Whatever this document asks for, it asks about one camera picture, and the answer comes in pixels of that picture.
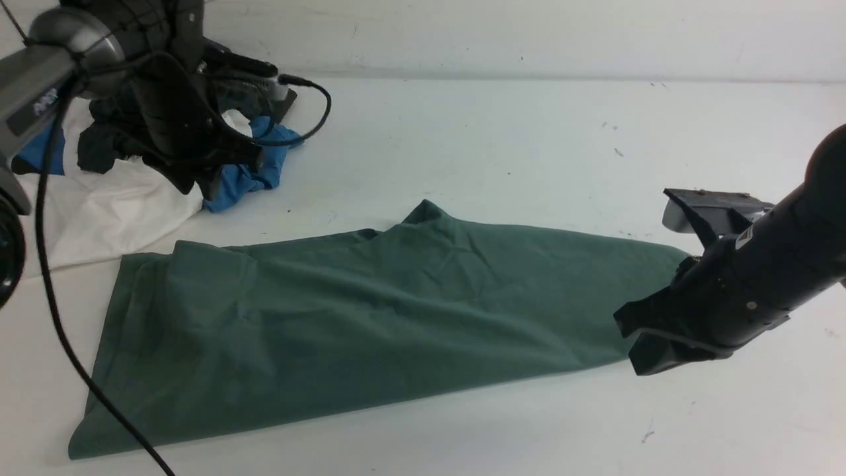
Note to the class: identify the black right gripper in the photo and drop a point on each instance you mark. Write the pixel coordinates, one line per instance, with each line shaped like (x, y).
(727, 300)

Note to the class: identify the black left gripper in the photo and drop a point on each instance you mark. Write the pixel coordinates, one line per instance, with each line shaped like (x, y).
(191, 143)

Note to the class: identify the green long-sleeved shirt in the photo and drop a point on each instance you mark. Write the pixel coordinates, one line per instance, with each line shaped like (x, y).
(209, 341)

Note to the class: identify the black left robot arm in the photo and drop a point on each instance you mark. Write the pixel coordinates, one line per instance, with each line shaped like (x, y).
(91, 49)

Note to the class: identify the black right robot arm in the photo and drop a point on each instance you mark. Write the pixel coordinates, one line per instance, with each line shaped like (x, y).
(820, 197)

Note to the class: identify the white shirt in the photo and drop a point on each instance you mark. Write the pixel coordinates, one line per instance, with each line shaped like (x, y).
(93, 218)

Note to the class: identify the blue shirt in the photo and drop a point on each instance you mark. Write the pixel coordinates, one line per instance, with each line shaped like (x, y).
(251, 172)

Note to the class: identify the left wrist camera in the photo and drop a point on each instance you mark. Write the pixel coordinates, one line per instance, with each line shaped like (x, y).
(245, 84)

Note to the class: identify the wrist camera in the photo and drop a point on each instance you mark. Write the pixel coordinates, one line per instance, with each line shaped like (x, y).
(711, 215)
(245, 84)

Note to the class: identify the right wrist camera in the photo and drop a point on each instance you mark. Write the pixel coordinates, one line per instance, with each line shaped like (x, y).
(711, 215)

